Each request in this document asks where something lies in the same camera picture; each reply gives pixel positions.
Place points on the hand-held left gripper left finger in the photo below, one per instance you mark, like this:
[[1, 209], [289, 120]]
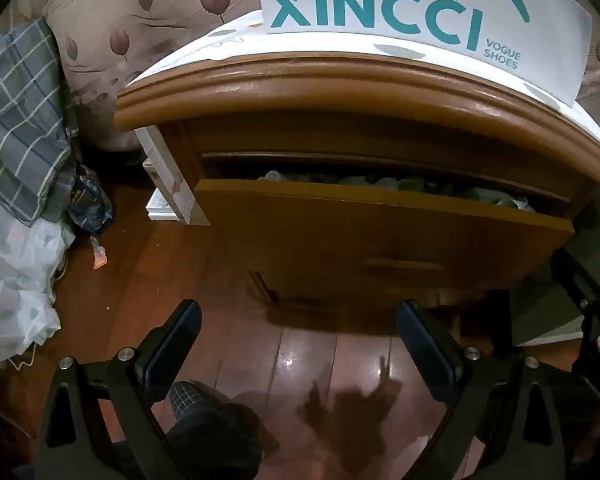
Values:
[[180, 332]]

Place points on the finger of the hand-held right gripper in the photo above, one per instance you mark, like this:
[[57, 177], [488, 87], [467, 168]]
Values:
[[575, 275]]

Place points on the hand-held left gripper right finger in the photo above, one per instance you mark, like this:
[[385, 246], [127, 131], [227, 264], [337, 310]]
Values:
[[425, 347]]

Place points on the wooden drawer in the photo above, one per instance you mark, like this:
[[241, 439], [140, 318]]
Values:
[[380, 240]]

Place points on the pile of mixed underwear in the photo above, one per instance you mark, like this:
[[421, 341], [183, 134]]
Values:
[[380, 182]]

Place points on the orange wrapper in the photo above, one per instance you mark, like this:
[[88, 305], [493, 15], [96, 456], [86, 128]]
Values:
[[100, 259]]

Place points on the person's dark slippered foot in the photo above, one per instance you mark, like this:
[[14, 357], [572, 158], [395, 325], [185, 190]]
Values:
[[220, 435]]

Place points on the flat white board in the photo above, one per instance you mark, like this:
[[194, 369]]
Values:
[[167, 208]]

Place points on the blue plastic packet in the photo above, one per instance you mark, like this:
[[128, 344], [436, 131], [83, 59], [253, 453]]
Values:
[[90, 205]]

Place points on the white box with pink print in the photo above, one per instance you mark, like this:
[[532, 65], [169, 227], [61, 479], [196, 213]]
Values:
[[172, 160]]

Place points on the white sheer cloth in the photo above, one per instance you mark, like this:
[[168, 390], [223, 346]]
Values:
[[10, 285]]

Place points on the grey plaid blanket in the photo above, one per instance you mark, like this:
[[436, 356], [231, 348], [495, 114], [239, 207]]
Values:
[[20, 110]]

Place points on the wooden nightstand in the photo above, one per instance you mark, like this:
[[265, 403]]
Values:
[[330, 90]]

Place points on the beige leaf-print fabric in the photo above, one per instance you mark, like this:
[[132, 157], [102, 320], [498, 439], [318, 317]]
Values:
[[130, 0]]

